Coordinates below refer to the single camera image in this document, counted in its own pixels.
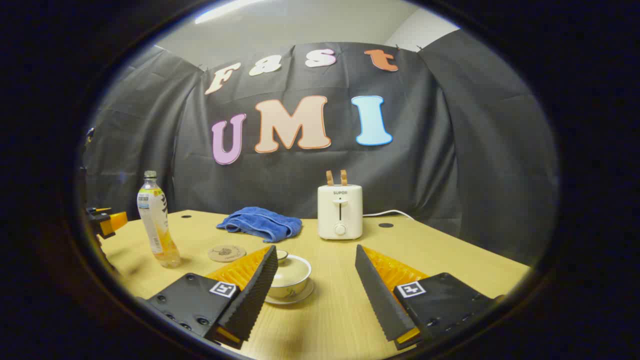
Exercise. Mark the white ceramic teacup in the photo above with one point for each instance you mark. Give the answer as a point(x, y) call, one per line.
point(292, 291)

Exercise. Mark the white saucer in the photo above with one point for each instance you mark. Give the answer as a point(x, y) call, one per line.
point(301, 299)

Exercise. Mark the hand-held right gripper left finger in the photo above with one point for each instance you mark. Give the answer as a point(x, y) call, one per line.
point(250, 305)

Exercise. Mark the round cork coaster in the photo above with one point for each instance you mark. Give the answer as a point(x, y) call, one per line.
point(227, 253)

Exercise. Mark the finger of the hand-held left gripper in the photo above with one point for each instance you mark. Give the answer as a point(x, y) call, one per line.
point(114, 223)
point(101, 209)

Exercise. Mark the blue towel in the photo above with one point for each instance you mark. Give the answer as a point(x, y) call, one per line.
point(262, 224)

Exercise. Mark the clear plastic water bottle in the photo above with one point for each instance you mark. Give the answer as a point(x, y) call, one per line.
point(157, 225)

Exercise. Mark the white toaster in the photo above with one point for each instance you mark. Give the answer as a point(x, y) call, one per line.
point(340, 210)

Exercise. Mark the bread slice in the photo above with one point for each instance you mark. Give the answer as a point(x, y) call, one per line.
point(344, 177)
point(330, 178)

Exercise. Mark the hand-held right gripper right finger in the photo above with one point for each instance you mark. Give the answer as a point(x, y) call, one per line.
point(382, 305)

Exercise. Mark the black backdrop cloth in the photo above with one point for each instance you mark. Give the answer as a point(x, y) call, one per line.
point(425, 165)

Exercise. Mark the beige teacup lid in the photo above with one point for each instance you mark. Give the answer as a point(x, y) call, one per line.
point(292, 270)

